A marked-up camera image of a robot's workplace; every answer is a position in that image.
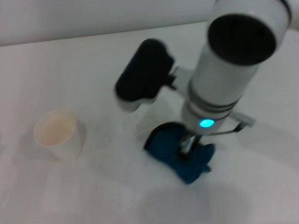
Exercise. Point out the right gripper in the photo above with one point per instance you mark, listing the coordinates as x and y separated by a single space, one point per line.
189 145

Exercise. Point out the blue rag with black trim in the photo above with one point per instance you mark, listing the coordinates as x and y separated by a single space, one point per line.
164 146

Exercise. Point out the white paper cup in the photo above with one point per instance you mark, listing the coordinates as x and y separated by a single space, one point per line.
58 135

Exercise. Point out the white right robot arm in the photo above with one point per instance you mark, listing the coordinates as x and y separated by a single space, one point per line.
228 68

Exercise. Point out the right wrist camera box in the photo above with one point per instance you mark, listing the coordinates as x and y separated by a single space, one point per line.
143 74

